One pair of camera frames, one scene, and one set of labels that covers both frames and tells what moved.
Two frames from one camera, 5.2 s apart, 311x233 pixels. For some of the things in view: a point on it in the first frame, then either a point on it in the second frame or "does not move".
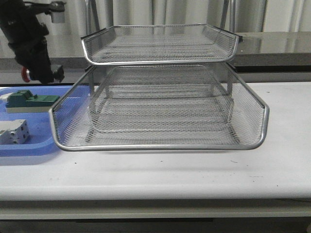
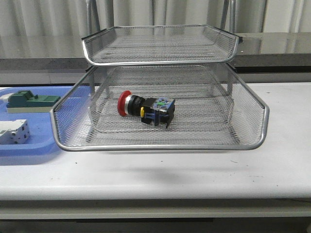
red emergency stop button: x=25 y=74 to x=157 y=111
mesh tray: x=197 y=107 does not move
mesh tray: x=160 y=112 does not move
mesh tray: x=159 y=43 does not move
